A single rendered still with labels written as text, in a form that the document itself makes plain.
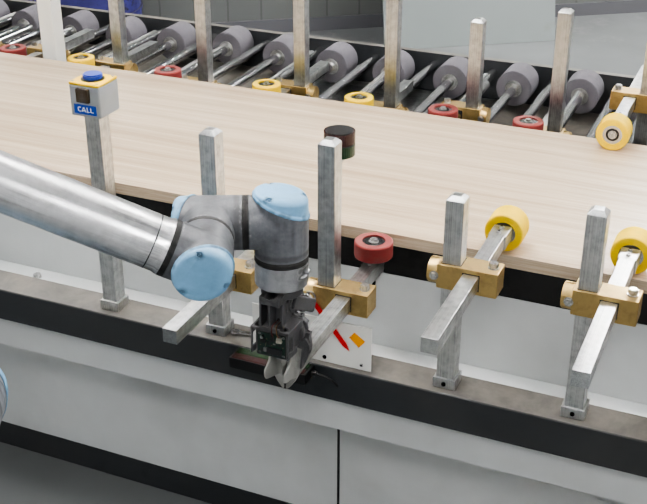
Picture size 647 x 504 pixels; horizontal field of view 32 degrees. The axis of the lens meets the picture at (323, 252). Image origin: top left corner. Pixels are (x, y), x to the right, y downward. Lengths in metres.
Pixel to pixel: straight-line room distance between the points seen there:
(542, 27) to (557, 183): 4.27
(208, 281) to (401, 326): 0.85
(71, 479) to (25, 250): 0.67
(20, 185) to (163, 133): 1.26
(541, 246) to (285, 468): 0.89
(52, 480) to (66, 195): 1.62
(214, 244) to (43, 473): 1.63
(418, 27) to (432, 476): 4.29
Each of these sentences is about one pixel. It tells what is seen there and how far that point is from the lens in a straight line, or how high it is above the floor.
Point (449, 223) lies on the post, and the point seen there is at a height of 1.05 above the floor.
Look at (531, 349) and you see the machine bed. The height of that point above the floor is 0.69.
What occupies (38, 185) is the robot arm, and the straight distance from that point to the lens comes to 1.66.
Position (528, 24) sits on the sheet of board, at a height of 0.10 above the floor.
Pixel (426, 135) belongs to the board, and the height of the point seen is 0.90.
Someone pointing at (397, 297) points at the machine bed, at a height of 0.75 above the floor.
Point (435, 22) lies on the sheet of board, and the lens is 6.64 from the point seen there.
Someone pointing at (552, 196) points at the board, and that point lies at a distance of 2.55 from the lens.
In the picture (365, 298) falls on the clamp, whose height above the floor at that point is 0.87.
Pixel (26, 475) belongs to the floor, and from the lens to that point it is 3.21.
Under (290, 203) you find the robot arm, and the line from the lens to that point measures 1.78.
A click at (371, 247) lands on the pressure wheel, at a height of 0.91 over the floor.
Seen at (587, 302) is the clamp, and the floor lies 0.95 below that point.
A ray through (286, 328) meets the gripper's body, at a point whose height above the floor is 0.96.
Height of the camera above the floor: 1.94
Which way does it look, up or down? 27 degrees down
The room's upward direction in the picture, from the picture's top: straight up
